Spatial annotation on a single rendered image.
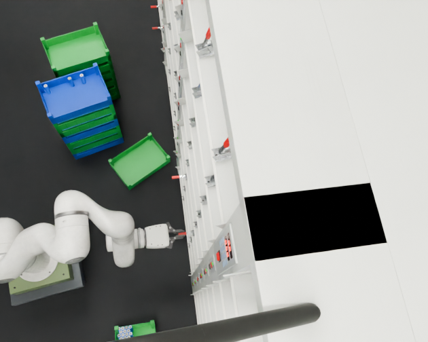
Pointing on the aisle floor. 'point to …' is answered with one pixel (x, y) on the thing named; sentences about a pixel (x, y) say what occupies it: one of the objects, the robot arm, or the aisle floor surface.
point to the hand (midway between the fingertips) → (179, 234)
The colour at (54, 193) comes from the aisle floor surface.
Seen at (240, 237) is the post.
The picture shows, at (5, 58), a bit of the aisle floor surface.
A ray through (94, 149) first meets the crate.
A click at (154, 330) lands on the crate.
